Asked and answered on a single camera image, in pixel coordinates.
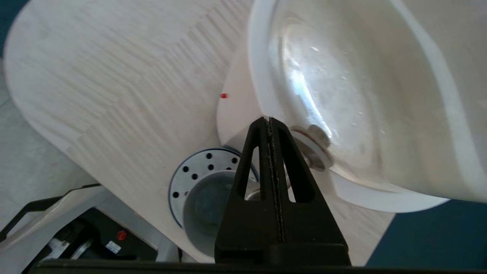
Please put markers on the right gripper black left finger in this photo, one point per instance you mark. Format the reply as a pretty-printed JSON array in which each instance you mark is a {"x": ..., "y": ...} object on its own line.
[{"x": 247, "y": 228}]

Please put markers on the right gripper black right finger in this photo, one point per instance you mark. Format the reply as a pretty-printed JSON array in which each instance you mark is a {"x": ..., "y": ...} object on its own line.
[{"x": 312, "y": 228}]

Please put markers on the grey plastic cup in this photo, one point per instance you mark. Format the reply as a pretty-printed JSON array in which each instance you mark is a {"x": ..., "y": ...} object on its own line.
[{"x": 205, "y": 213}]

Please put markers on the grey robot base chassis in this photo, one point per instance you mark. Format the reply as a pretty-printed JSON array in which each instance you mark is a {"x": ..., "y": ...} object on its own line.
[{"x": 45, "y": 224}]

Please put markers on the large blue steel drip tray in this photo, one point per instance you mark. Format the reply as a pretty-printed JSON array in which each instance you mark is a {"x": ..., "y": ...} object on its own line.
[{"x": 194, "y": 167}]

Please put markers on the red emergency button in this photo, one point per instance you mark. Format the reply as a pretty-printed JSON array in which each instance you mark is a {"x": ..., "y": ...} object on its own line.
[{"x": 121, "y": 235}]

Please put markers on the clear water dispenser white base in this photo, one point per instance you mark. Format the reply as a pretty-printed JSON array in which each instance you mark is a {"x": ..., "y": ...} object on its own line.
[{"x": 380, "y": 95}]

